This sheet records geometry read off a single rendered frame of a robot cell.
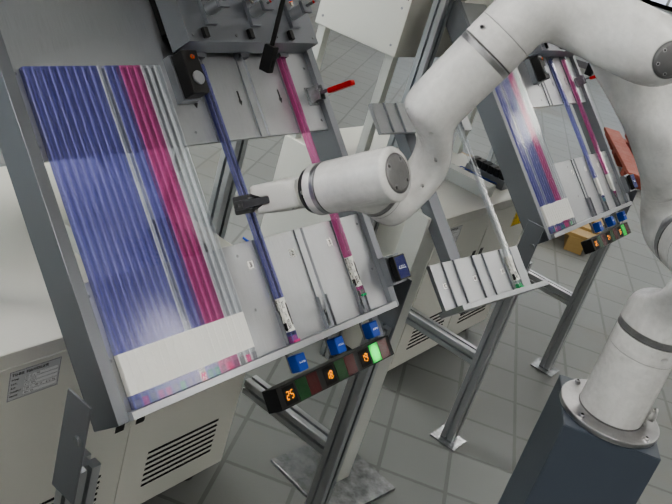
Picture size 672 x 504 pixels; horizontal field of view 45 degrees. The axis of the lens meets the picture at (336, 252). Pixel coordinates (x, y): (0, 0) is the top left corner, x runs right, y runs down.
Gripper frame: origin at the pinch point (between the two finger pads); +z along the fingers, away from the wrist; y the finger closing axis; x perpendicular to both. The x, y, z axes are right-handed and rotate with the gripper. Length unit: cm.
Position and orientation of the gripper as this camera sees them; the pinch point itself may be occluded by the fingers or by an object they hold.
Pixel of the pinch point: (247, 203)
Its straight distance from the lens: 141.9
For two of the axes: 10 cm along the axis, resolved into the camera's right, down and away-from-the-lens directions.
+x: 2.0, 9.8, 0.8
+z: -7.7, 1.1, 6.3
